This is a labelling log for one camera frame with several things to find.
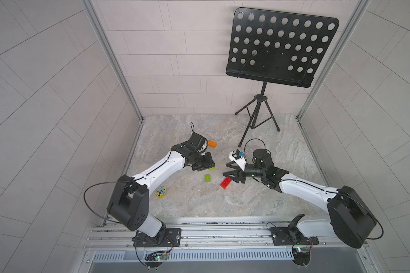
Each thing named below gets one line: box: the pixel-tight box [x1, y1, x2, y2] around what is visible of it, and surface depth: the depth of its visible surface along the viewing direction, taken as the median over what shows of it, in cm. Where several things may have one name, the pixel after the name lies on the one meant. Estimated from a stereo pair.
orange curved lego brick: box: [207, 139, 218, 149], surface depth 104 cm
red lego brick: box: [219, 176, 233, 190], surface depth 88 cm
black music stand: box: [225, 7, 340, 148], surface depth 68 cm
